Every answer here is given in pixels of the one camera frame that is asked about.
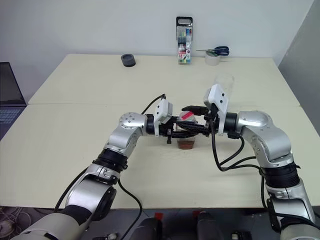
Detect blue handled scissors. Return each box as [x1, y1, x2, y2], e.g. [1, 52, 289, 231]
[195, 45, 230, 57]

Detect marker pen pack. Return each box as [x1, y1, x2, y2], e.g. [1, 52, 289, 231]
[175, 16, 194, 66]

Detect white tape roll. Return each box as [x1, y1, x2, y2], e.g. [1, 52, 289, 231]
[204, 50, 222, 67]

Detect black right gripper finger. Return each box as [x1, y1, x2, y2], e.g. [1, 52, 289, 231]
[176, 120, 211, 136]
[181, 105, 207, 116]

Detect clear plastic bottle red label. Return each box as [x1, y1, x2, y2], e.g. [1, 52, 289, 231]
[174, 110, 200, 151]

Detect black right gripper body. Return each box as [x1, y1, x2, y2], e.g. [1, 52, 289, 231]
[203, 103, 219, 138]

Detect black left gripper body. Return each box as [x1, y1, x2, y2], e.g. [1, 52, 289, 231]
[157, 116, 179, 146]

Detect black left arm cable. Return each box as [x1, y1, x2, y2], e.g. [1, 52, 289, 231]
[53, 93, 167, 240]

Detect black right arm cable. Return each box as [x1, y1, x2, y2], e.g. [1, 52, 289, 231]
[210, 117, 281, 232]

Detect dark grey laptop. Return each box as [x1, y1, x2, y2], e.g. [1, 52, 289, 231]
[0, 61, 27, 141]

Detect black round cap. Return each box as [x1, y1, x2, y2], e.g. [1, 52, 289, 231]
[120, 53, 137, 68]

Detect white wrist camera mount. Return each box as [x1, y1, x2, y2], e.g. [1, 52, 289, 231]
[203, 84, 230, 137]
[153, 99, 174, 138]

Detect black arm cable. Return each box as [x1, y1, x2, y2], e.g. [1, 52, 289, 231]
[53, 93, 167, 240]
[210, 117, 281, 232]

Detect clear wine glass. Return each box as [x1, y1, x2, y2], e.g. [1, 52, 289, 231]
[214, 72, 236, 99]

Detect white floor cable bundle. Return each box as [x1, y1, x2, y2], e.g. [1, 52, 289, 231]
[0, 205, 33, 232]

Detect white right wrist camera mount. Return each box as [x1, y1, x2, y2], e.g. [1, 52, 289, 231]
[203, 84, 230, 137]

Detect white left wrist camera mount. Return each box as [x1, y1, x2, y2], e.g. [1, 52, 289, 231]
[153, 99, 174, 138]

